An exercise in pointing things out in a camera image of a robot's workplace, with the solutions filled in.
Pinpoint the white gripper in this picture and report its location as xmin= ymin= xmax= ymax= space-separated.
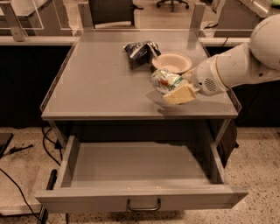
xmin=163 ymin=56 xmax=227 ymax=104

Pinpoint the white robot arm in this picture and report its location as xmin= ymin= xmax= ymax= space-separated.
xmin=164 ymin=14 xmax=280 ymax=104

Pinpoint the grey open top drawer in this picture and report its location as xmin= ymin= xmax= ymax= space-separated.
xmin=36 ymin=136 xmax=248 ymax=213

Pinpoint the white paper bowl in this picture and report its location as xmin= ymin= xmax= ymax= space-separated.
xmin=151 ymin=52 xmax=193 ymax=74

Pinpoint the blue crumpled chip bag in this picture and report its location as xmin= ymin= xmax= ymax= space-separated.
xmin=124 ymin=40 xmax=161 ymax=63

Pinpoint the black rolling chair base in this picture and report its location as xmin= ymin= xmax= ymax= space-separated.
xmin=156 ymin=0 xmax=190 ymax=12

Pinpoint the grey cabinet table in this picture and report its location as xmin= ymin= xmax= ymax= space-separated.
xmin=39 ymin=2 xmax=243 ymax=169

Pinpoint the black office chair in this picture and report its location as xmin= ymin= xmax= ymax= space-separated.
xmin=88 ymin=0 xmax=144 ymax=27

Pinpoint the black power strip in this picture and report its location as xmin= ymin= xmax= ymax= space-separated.
xmin=37 ymin=168 xmax=59 ymax=224

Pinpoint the black metal drawer handle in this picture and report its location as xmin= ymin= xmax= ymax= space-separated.
xmin=127 ymin=199 xmax=162 ymax=212

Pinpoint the black looped cable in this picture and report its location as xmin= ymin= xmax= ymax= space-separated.
xmin=41 ymin=125 xmax=65 ymax=166

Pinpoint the black floor cable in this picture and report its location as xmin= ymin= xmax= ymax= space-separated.
xmin=0 ymin=167 xmax=42 ymax=221

